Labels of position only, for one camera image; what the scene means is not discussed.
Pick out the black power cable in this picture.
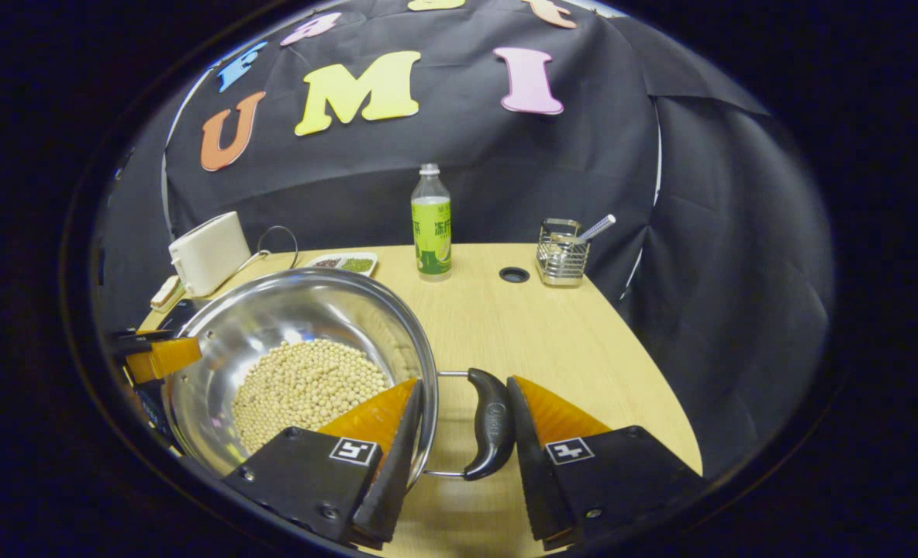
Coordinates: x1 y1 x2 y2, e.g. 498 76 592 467
256 225 300 270

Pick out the white toaster cable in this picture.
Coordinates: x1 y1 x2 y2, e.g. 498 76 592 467
230 250 271 278

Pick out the green label drink bottle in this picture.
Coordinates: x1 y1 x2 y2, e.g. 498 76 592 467
410 163 454 281

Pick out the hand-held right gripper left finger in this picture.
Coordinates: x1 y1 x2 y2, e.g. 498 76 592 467
223 377 425 547

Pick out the black backdrop cloth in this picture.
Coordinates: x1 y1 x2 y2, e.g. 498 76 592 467
95 0 836 481

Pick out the white toaster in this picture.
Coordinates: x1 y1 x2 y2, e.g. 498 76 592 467
167 211 253 299

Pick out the metal wire utensil holder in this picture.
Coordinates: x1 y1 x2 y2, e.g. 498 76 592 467
535 219 592 288

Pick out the white divided bean dish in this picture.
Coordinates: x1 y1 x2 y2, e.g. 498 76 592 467
304 251 379 278

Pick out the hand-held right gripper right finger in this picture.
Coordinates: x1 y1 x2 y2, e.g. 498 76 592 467
506 376 708 553

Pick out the white bread slice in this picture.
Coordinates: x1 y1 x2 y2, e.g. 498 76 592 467
150 274 186 315

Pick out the steel pot with soybeans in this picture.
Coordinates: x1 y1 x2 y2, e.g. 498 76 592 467
160 267 517 481

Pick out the grey utensil handle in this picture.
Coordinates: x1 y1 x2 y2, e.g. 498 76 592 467
574 214 617 244

